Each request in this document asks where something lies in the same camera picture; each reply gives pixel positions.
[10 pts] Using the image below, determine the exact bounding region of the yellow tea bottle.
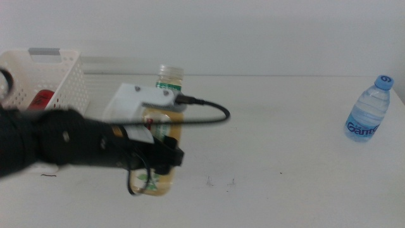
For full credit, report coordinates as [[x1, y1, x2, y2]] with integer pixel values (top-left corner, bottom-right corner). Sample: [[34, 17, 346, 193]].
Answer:
[[129, 65, 185, 196]]

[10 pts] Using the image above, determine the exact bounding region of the red cola can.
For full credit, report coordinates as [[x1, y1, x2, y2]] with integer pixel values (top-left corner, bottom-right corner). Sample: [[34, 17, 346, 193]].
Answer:
[[27, 89, 56, 111]]

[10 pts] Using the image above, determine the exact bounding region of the clear water bottle blue cap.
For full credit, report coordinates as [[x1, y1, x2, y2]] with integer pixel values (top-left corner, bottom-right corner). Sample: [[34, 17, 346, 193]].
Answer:
[[344, 75, 395, 143]]

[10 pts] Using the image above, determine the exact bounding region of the white perforated plastic basket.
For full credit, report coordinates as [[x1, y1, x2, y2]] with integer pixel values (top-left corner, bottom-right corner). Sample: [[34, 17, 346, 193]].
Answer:
[[0, 47, 91, 174]]

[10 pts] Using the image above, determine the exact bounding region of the thin black cable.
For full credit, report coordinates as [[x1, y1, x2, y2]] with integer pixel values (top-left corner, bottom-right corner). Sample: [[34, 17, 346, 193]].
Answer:
[[126, 148, 152, 196]]

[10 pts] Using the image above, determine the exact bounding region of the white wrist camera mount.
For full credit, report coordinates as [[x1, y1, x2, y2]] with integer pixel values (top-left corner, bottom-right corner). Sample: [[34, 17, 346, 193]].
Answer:
[[103, 82, 187, 145]]

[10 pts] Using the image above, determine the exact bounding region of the black camera cable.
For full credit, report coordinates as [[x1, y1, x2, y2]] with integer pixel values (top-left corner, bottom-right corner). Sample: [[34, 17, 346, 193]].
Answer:
[[104, 94, 231, 125]]

